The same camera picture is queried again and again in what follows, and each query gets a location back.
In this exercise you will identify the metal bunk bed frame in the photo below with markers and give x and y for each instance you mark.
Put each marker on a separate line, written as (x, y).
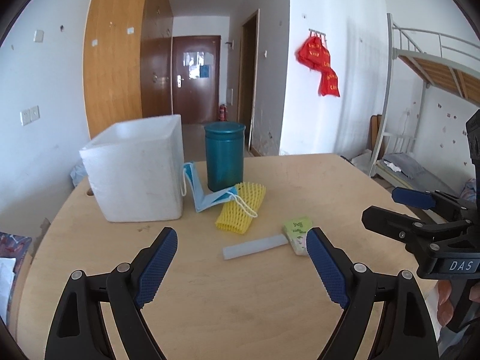
(431, 90)

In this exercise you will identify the brown side door frame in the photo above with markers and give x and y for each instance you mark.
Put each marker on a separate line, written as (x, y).
(247, 76)

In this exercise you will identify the red hanging bags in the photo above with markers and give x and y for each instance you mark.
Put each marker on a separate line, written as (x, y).
(314, 55)

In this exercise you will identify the yellow foam fruit net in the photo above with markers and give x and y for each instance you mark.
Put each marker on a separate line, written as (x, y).
(232, 218)

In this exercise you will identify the wooden wardrobe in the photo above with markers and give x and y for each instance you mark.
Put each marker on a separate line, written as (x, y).
(127, 61)

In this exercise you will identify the green tissue packet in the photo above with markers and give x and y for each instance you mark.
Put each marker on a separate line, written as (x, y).
(296, 231)

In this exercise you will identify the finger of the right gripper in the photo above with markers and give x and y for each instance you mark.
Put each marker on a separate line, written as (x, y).
(400, 227)
(424, 200)

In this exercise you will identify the wall coat hook rail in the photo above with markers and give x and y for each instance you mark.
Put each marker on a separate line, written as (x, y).
(317, 33)

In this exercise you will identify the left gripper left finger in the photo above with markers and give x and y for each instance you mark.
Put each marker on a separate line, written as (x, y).
(78, 329)

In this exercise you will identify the teal metal canister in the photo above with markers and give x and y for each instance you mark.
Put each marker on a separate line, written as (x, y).
(224, 144)

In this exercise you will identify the light blue cloth bundle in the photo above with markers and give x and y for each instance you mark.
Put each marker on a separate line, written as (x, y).
(78, 173)

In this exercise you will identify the white foam box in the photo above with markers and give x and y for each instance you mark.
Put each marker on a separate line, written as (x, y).
(135, 169)

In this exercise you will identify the white foam tube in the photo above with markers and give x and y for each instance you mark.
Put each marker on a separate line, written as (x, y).
(253, 247)

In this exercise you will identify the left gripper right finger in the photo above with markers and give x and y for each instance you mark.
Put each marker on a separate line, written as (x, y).
(405, 330)

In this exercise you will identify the dark brown entrance door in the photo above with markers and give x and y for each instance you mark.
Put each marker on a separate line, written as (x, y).
(196, 75)

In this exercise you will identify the white wall socket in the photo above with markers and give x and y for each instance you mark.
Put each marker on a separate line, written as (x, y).
(30, 115)

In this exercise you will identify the person's right hand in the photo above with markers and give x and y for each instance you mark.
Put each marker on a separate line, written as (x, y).
(445, 307)

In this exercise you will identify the white wall switch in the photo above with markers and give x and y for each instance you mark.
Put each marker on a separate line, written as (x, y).
(38, 36)

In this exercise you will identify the grey mattress bedding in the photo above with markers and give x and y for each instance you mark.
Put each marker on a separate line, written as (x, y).
(402, 170)

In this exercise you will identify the blue surgical face mask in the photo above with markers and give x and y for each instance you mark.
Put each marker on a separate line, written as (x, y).
(204, 201)

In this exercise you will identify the patterned dark cloth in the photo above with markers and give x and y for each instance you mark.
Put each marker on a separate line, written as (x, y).
(14, 249)

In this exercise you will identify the red fire extinguisher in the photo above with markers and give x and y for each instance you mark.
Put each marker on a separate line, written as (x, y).
(222, 113)

